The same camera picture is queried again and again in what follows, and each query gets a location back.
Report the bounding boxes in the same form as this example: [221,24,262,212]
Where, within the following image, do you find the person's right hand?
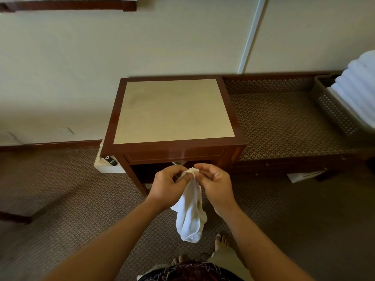
[194,163,238,217]

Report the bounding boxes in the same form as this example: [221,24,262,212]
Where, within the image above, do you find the person's left hand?
[146,165,194,212]

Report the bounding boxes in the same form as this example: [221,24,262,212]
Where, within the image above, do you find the white sock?
[170,167,208,243]

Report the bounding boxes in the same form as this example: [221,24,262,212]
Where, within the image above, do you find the person's right forearm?
[215,202,316,281]

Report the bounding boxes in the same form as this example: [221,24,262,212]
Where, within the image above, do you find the person's left forearm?
[42,197,174,281]

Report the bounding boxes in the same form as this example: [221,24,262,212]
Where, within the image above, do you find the person's right foot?
[214,234,229,253]

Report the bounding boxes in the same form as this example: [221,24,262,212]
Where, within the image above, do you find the wooden side table beige top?
[100,76,247,197]

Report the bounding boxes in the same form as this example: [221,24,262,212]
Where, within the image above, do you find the black remote control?
[100,155,118,167]

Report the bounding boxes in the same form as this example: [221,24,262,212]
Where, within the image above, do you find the white box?
[93,144,127,174]

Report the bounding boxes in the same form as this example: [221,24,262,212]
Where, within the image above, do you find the beige shorts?
[210,246,247,281]

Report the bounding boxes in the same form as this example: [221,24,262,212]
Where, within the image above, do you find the dark patterned shirt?
[140,260,244,281]

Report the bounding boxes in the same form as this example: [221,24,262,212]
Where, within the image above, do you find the white paper sheet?
[287,171,326,184]

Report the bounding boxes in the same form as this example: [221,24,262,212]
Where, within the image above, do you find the carpeted wooden platform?
[222,71,375,182]

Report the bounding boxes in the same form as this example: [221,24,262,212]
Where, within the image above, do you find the dark wooden baseboard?
[0,139,103,153]

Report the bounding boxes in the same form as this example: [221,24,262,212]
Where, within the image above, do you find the brown plastic laundry basket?
[311,72,375,145]

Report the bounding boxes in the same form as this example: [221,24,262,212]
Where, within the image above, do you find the stack of white towels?
[327,50,375,130]

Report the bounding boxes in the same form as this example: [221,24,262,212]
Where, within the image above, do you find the white wall trim strip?
[237,0,268,75]

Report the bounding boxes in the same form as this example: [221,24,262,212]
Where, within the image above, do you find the dark wooden wall frame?
[0,0,138,13]

